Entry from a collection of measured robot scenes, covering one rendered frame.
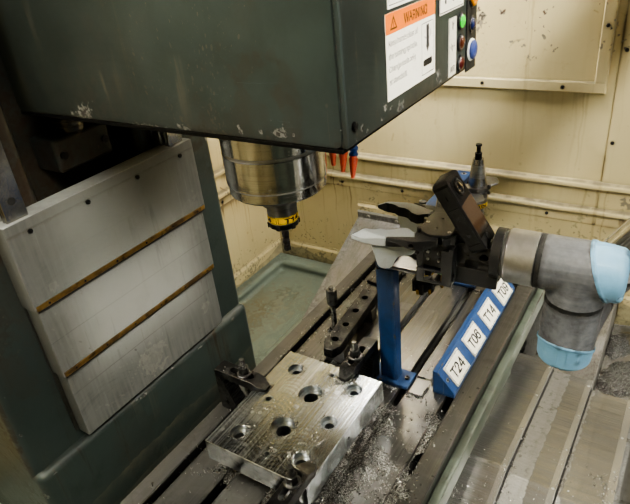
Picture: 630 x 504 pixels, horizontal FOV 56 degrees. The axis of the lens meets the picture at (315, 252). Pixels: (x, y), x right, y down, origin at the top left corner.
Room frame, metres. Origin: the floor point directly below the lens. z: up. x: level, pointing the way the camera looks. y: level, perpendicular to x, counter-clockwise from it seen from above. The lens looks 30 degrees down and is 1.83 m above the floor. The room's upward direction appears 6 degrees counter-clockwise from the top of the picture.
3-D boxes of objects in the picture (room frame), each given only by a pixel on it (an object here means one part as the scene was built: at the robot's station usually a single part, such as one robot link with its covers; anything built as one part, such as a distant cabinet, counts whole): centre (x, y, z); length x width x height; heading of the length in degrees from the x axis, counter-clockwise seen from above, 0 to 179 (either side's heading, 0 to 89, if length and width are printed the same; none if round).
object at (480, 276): (0.72, -0.21, 1.39); 0.12 x 0.08 x 0.09; 59
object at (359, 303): (1.17, -0.07, 0.93); 0.26 x 0.05 x 0.06; 150
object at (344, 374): (0.98, -0.06, 0.97); 0.13 x 0.03 x 0.15; 145
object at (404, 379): (1.02, -0.14, 1.05); 0.10 x 0.05 x 0.30; 55
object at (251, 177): (0.87, 0.05, 1.52); 0.16 x 0.16 x 0.12
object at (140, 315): (1.13, 0.41, 1.16); 0.48 x 0.05 x 0.51; 145
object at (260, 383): (0.96, 0.18, 0.97); 0.13 x 0.03 x 0.15; 55
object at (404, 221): (0.81, -0.15, 1.40); 0.09 x 0.03 x 0.06; 35
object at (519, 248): (0.68, -0.28, 1.40); 0.08 x 0.05 x 0.08; 149
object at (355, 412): (0.85, 0.07, 0.97); 0.29 x 0.23 x 0.05; 145
